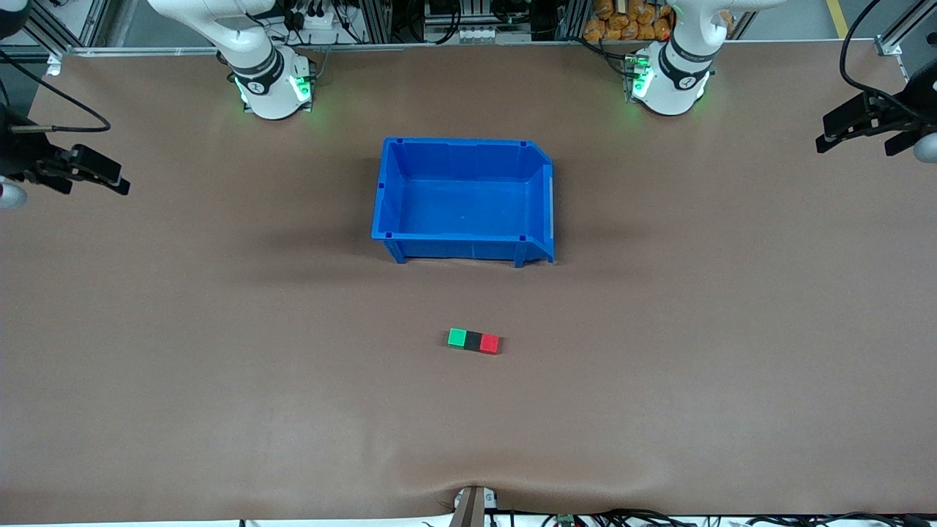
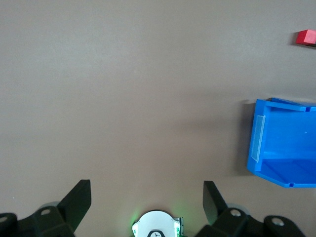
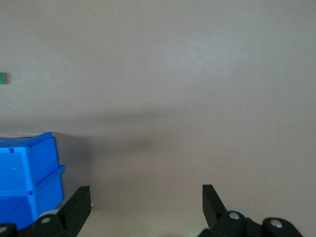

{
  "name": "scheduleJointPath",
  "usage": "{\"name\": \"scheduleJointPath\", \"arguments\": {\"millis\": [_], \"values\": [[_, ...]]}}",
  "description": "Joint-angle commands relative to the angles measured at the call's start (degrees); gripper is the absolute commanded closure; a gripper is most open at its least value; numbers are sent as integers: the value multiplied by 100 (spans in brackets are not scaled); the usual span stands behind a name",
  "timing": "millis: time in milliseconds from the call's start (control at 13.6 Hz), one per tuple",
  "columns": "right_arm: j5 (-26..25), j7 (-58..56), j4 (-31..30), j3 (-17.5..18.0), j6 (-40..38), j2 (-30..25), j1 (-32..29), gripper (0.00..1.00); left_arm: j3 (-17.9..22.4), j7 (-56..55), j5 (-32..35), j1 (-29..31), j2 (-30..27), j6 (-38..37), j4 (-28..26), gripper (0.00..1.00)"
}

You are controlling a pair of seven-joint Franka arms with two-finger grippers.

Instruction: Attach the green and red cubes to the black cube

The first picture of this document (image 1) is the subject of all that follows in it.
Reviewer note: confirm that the aluminium frame post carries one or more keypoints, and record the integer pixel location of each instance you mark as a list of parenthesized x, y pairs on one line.
[(373, 18)]

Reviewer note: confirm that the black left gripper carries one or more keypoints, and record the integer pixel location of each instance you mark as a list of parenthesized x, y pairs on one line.
[(910, 102)]

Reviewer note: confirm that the small red cube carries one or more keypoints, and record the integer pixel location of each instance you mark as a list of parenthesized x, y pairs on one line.
[(490, 344)]

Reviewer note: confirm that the brown grey edge clamp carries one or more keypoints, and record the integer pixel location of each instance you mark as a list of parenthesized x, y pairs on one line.
[(468, 509)]

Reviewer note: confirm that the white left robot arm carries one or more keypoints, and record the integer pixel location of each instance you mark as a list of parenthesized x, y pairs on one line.
[(673, 73)]

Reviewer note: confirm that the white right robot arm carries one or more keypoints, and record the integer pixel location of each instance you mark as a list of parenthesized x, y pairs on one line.
[(256, 66)]

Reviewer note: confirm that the small black cube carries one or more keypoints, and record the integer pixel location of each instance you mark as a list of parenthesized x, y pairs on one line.
[(473, 341)]

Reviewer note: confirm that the aluminium corner bracket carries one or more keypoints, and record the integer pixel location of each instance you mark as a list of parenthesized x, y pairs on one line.
[(54, 64)]

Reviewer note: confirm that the blue plastic storage bin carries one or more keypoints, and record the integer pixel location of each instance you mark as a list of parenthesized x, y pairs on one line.
[(461, 205)]

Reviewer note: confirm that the small green cube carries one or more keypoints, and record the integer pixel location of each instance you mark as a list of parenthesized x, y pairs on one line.
[(457, 337)]

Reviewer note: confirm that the silver table edge rail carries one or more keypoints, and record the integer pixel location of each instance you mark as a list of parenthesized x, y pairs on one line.
[(439, 47)]

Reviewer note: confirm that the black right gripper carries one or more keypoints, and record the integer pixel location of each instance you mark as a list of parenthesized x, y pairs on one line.
[(16, 151)]

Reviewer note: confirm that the orange snack bags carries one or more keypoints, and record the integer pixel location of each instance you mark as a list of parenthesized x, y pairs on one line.
[(622, 25)]

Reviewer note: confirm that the white power strip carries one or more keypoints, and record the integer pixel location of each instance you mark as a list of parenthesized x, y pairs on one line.
[(322, 25)]

